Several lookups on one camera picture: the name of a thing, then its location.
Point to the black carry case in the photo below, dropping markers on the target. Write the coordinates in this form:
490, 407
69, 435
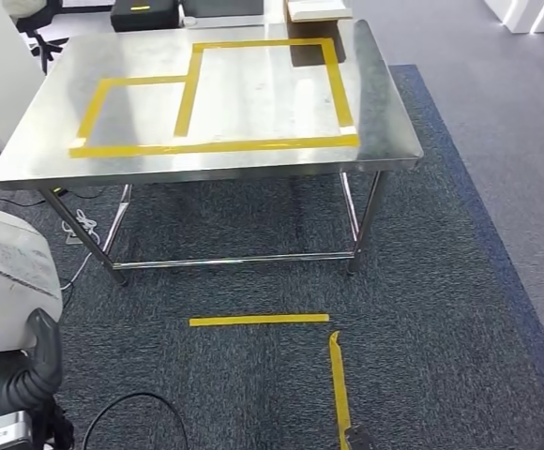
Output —
145, 18

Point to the yellow tape double rectangle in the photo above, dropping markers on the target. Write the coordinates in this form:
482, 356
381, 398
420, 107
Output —
206, 148

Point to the person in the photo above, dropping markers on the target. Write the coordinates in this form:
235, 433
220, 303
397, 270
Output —
23, 7

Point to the yellow floor tape strip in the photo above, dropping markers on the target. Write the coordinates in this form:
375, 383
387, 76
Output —
340, 397
253, 320

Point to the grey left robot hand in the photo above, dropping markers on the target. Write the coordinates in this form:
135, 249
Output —
18, 385

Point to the floor socket box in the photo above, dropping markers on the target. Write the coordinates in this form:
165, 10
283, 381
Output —
74, 239

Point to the open cardboard box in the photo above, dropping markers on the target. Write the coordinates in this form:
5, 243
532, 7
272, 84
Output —
285, 9

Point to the white desk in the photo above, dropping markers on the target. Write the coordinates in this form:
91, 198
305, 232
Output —
0, 74

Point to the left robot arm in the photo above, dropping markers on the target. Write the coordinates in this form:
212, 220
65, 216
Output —
0, 432

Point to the steel workbench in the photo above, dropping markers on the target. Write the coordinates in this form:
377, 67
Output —
253, 93

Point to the black office chair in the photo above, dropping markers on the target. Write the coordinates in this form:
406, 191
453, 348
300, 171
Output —
43, 37

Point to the grey laptop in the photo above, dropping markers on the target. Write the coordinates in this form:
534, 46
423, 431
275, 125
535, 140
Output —
221, 7

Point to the white curved shell part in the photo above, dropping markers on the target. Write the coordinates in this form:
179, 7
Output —
9, 279

